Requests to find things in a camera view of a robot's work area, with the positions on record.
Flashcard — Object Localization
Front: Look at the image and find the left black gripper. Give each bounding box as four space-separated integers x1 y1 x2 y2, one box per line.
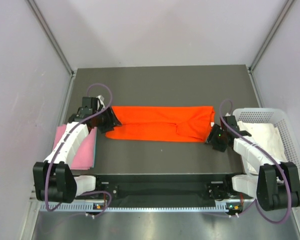
93 105 122 134

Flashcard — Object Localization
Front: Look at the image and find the orange t-shirt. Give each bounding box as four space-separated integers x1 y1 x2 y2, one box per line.
106 106 215 143

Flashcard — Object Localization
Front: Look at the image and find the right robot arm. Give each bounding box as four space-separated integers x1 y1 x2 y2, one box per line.
207 115 300 211

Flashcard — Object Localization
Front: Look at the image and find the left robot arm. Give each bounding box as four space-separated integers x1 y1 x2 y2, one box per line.
33 95 121 203

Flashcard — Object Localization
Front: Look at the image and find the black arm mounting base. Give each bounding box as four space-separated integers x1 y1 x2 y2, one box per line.
74 172 243 202

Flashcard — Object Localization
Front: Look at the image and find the folded light blue t-shirt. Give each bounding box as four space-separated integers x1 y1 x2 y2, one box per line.
92 133 97 168

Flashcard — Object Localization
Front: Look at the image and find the folded pink t-shirt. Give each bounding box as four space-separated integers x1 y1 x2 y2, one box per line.
46 122 97 170

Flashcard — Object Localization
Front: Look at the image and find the white t-shirt in basket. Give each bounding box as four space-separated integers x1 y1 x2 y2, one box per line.
233 121 287 175

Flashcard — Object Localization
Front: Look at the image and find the white plastic basket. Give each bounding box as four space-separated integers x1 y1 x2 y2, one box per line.
233 108 300 179

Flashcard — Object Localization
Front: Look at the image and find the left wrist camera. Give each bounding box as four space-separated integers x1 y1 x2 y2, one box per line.
97 95 105 112

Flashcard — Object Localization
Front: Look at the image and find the slotted cable duct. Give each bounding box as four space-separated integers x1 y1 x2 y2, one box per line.
55 200 242 213

